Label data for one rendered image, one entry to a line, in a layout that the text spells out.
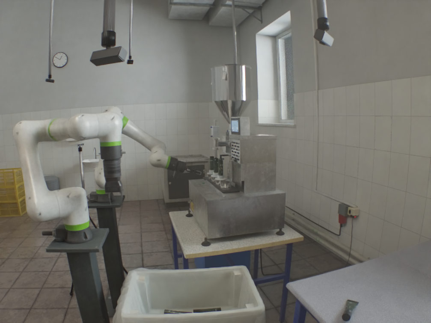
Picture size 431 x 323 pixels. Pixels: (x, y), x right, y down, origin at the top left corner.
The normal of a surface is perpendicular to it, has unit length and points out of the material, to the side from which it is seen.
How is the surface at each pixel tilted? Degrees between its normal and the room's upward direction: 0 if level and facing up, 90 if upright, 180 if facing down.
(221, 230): 90
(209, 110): 90
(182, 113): 90
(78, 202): 89
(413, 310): 0
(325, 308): 0
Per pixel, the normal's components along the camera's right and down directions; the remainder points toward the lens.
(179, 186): 0.24, 0.16
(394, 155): -0.97, 0.06
